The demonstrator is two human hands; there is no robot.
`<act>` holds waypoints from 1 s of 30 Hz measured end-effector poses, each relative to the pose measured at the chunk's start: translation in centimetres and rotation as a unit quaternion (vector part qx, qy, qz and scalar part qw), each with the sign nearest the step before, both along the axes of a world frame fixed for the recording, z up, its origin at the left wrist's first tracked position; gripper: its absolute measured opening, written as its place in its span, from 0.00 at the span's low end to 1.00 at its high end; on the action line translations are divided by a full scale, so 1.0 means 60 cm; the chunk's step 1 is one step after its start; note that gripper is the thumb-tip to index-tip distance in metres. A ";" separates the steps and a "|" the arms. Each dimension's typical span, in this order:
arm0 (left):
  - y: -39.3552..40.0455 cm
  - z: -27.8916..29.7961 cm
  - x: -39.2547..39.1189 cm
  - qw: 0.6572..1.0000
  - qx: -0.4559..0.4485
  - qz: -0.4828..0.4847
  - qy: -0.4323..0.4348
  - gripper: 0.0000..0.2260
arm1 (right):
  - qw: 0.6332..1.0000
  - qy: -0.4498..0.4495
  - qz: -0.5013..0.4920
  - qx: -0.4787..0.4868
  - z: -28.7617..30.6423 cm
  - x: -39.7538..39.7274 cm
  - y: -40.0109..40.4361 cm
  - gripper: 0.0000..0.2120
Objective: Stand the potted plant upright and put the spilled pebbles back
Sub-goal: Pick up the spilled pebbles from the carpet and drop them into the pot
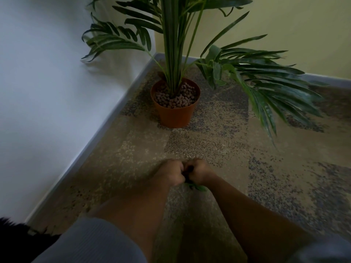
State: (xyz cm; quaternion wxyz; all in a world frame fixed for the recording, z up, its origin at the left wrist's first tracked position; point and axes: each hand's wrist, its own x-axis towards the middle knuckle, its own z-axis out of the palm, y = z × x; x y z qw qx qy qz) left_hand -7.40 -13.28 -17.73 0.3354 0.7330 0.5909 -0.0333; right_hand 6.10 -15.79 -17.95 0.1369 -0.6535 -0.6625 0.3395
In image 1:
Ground person's right hand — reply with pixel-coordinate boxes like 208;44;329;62
185;158;218;187

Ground person's left hand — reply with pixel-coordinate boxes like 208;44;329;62
152;159;187;187

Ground small green leaf piece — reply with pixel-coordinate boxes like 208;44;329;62
187;182;208;193

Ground person's left forearm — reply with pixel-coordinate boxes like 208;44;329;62
87;176;176;263

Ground person's right forearm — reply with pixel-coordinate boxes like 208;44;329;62
206;175;316;263

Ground terracotta plastic plant pot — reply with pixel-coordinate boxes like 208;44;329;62
150;78;201;129

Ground brown clay pebbles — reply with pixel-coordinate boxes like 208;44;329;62
154;82;198;109

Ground green palm plant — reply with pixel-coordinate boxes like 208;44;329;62
81;0;329;147

